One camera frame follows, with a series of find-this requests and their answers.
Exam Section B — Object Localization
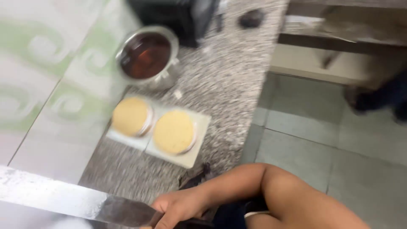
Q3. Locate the person's right hand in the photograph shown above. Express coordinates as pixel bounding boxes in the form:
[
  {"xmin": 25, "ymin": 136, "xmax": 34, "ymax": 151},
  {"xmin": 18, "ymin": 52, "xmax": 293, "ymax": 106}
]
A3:
[{"xmin": 141, "ymin": 187, "xmax": 218, "ymax": 229}]

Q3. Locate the large steel cake knife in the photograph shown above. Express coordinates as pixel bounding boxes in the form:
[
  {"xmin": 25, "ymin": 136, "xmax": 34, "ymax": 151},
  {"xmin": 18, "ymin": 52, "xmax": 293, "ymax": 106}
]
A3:
[{"xmin": 0, "ymin": 165, "xmax": 217, "ymax": 229}]

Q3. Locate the person's dark clothing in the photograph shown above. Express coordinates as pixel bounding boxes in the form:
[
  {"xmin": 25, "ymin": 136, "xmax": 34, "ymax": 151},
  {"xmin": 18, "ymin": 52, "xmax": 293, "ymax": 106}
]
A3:
[{"xmin": 212, "ymin": 197, "xmax": 269, "ymax": 229}]

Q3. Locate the white square cake board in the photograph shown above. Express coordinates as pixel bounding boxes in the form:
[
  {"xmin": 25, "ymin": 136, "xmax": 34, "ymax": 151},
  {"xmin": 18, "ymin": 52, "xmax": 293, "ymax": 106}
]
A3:
[
  {"xmin": 146, "ymin": 108, "xmax": 212, "ymax": 169},
  {"xmin": 106, "ymin": 94, "xmax": 159, "ymax": 151}
]

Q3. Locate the round yellow sponge cake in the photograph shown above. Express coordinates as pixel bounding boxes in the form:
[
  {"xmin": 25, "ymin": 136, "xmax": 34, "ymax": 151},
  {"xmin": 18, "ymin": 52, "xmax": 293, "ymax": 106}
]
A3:
[
  {"xmin": 153, "ymin": 109, "xmax": 197, "ymax": 156},
  {"xmin": 111, "ymin": 97, "xmax": 154, "ymax": 138}
]

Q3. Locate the white bangle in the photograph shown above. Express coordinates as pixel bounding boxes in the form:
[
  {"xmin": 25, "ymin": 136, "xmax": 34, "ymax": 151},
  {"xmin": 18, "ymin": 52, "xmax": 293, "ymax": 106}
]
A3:
[{"xmin": 244, "ymin": 210, "xmax": 271, "ymax": 219}]

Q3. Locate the steel pot with dark liquid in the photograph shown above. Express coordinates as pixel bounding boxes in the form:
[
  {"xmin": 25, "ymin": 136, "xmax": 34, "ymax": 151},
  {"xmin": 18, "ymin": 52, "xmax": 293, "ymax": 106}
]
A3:
[{"xmin": 115, "ymin": 25, "xmax": 182, "ymax": 91}]

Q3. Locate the black appliance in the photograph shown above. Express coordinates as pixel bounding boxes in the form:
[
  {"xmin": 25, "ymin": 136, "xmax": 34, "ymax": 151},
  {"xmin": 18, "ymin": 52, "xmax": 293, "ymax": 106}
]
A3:
[{"xmin": 127, "ymin": 0, "xmax": 220, "ymax": 48}]

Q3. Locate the dark round knob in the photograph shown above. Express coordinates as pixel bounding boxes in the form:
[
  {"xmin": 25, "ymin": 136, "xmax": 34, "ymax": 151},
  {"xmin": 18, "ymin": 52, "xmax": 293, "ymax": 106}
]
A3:
[{"xmin": 238, "ymin": 10, "xmax": 265, "ymax": 29}]

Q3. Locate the wooden table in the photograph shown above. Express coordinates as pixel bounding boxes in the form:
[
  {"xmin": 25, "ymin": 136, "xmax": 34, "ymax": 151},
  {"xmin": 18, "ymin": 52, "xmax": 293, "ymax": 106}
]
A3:
[{"xmin": 270, "ymin": 0, "xmax": 407, "ymax": 86}]

